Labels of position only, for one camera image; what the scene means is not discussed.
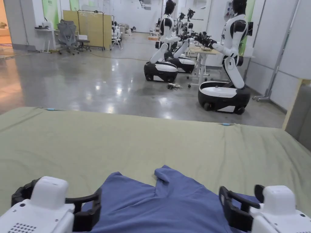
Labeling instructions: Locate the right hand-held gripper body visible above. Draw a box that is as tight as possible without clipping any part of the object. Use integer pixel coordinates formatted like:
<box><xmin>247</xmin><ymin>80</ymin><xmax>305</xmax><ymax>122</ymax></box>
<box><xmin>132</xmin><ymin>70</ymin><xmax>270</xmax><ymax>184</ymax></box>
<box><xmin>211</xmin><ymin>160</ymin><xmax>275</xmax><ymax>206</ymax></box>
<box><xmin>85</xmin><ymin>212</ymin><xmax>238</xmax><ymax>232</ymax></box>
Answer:
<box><xmin>250</xmin><ymin>185</ymin><xmax>311</xmax><ymax>233</ymax></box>

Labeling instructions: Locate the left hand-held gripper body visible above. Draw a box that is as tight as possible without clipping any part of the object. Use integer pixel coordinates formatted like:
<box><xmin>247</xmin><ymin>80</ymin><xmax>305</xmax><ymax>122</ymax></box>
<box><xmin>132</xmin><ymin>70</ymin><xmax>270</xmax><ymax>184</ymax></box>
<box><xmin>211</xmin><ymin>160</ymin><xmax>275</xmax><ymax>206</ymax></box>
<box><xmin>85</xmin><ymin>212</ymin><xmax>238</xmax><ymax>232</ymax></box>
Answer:
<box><xmin>0</xmin><ymin>176</ymin><xmax>75</xmax><ymax>233</ymax></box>

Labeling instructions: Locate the blue garment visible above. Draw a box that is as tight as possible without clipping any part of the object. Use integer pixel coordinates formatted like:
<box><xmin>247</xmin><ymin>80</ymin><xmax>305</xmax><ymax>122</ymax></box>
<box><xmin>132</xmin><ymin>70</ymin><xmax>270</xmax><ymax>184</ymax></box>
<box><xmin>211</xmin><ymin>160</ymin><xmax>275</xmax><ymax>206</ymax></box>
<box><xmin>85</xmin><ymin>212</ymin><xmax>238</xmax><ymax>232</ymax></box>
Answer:
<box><xmin>82</xmin><ymin>165</ymin><xmax>261</xmax><ymax>233</ymax></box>

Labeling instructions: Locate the bed with pale green sheet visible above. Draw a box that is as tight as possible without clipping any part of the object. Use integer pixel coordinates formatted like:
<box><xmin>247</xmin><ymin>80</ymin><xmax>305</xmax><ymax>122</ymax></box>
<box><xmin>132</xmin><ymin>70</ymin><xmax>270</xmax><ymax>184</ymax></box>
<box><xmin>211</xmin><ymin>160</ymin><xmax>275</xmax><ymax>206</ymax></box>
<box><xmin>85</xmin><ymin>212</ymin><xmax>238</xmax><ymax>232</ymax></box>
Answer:
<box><xmin>0</xmin><ymin>106</ymin><xmax>311</xmax><ymax>233</ymax></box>

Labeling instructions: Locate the white black humanoid wheeled robot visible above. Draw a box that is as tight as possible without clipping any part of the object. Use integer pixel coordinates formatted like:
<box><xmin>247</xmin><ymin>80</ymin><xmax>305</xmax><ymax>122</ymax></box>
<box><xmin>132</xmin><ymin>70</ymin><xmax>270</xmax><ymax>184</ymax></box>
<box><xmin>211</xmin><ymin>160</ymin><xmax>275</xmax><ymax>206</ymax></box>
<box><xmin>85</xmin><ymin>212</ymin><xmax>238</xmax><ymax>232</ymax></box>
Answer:
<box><xmin>144</xmin><ymin>0</ymin><xmax>180</xmax><ymax>82</ymax></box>
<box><xmin>197</xmin><ymin>0</ymin><xmax>255</xmax><ymax>115</ymax></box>
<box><xmin>167</xmin><ymin>8</ymin><xmax>196</xmax><ymax>74</ymax></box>

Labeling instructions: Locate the wooden table with white legs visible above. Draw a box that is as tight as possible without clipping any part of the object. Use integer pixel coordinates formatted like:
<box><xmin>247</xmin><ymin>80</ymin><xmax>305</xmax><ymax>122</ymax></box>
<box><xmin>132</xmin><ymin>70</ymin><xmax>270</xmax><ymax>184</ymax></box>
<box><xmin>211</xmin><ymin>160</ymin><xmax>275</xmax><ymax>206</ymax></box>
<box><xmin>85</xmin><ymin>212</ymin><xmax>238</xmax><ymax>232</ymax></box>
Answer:
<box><xmin>186</xmin><ymin>43</ymin><xmax>256</xmax><ymax>89</ymax></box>

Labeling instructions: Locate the black stool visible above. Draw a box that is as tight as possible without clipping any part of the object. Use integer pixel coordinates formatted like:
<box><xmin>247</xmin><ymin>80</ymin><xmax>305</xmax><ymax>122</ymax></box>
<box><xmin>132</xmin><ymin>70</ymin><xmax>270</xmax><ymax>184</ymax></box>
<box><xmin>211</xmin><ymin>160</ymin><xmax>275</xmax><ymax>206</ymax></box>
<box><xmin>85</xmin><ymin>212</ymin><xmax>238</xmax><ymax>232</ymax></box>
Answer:
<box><xmin>77</xmin><ymin>35</ymin><xmax>92</xmax><ymax>52</ymax></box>

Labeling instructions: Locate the grey mesh office chair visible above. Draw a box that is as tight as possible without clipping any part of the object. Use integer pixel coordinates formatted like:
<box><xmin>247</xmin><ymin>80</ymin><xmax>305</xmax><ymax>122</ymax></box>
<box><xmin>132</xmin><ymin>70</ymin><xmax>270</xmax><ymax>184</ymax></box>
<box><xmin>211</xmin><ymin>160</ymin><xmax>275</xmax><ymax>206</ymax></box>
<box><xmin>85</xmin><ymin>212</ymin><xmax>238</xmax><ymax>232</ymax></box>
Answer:
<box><xmin>57</xmin><ymin>19</ymin><xmax>80</xmax><ymax>56</ymax></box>

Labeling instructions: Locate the white desk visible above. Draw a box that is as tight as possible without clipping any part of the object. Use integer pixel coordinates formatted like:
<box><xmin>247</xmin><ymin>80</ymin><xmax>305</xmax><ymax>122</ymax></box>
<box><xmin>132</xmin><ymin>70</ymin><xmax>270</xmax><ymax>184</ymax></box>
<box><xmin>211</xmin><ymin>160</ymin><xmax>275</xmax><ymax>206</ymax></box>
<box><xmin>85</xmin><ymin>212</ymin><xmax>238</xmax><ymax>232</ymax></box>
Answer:
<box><xmin>34</xmin><ymin>21</ymin><xmax>58</xmax><ymax>53</ymax></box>

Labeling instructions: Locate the white folding chair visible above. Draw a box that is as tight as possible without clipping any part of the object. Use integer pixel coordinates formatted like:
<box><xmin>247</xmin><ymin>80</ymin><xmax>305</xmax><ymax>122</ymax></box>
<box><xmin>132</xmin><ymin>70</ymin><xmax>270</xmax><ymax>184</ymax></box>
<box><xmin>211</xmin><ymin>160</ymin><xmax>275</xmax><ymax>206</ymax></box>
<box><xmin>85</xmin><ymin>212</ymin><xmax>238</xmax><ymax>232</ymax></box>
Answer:
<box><xmin>110</xmin><ymin>31</ymin><xmax>124</xmax><ymax>51</ymax></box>

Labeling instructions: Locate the beige folding screen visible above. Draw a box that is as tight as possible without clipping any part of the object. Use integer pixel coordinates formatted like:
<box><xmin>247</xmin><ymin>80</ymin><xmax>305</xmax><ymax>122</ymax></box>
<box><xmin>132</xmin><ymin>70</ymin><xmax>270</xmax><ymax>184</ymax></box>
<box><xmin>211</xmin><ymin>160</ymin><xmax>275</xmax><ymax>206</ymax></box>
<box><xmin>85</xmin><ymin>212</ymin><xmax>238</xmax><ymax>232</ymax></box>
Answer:
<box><xmin>62</xmin><ymin>9</ymin><xmax>115</xmax><ymax>51</ymax></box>

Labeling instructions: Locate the black and white cable bundle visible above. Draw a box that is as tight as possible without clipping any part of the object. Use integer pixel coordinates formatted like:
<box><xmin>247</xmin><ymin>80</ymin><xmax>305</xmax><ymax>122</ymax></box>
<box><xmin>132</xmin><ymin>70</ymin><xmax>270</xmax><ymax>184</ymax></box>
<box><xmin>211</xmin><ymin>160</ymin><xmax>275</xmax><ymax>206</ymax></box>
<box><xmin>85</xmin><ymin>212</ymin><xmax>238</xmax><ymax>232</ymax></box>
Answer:
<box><xmin>166</xmin><ymin>82</ymin><xmax>183</xmax><ymax>91</ymax></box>

